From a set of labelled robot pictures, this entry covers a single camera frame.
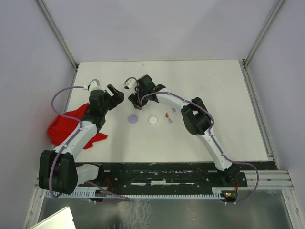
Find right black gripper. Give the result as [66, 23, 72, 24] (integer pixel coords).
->
[128, 84, 148, 110]

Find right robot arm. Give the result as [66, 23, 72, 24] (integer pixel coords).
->
[123, 75, 239, 187]

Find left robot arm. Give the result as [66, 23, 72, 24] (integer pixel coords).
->
[38, 81, 124, 198]

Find purple earbud charging case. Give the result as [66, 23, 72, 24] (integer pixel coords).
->
[128, 114, 138, 124]

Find white earbud charging case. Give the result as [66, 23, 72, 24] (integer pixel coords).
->
[148, 116, 158, 125]

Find red cloth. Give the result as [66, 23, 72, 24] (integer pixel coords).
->
[47, 103, 108, 150]

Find circuit board with leds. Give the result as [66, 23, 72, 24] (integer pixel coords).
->
[224, 191, 238, 202]

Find white box corner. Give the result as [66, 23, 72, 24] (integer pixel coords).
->
[30, 207, 76, 229]

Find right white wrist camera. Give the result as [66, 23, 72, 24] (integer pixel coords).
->
[123, 78, 138, 90]

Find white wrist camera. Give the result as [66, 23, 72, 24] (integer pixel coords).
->
[123, 78, 138, 90]
[83, 79, 102, 92]

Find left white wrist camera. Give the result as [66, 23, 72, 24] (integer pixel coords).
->
[83, 79, 102, 92]

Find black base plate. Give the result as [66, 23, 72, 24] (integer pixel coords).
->
[92, 162, 248, 195]

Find left aluminium corner post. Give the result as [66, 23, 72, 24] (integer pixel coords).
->
[35, 0, 78, 69]

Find aluminium corner post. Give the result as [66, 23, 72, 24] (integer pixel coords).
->
[35, 0, 78, 69]
[242, 0, 286, 67]

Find white slotted cable duct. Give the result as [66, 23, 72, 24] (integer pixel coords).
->
[59, 188, 224, 200]

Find aluminium frame rail front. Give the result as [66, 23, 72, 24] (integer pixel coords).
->
[34, 169, 294, 189]

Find right aluminium corner post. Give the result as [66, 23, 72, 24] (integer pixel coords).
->
[242, 0, 286, 67]

